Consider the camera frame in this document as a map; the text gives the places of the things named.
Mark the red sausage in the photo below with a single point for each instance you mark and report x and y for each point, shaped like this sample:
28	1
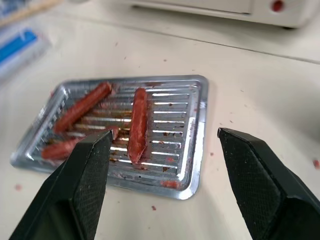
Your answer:
58	149
82	110
138	125

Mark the blue and clear plastic package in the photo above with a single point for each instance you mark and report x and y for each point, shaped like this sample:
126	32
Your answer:
18	50

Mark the wooden board with blue pattern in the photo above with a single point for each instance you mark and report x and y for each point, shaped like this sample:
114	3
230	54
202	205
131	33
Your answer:
23	10

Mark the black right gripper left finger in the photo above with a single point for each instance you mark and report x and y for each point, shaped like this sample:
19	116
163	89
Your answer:
85	180

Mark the ribbed silver metal tray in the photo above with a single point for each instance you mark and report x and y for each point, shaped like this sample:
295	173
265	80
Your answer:
172	130

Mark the white appliance with red knob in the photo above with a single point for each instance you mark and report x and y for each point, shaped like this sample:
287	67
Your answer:
225	11

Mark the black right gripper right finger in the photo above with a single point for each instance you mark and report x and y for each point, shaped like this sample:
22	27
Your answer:
262	185

